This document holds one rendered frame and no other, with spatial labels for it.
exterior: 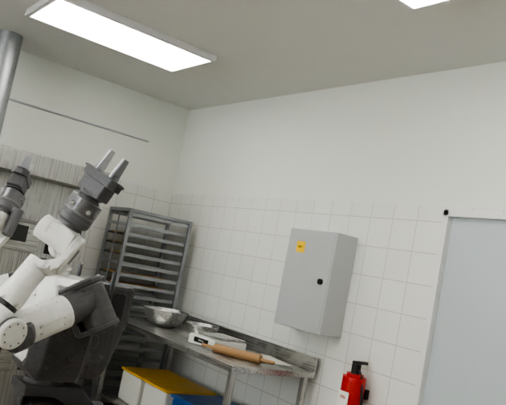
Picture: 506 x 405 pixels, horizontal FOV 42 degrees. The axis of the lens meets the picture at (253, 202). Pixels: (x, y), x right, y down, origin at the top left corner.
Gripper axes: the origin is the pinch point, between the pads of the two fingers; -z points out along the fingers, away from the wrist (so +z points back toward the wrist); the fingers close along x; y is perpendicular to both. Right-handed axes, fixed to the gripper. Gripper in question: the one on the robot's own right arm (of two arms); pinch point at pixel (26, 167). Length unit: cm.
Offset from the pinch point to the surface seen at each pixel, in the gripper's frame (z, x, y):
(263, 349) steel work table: -48, -274, -139
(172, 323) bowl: -59, -318, -67
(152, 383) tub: -6, -310, -67
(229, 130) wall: -249, -305, -61
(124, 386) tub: -6, -351, -47
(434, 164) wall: -150, -120, -192
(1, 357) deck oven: 11, -297, 43
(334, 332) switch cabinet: -54, -207, -173
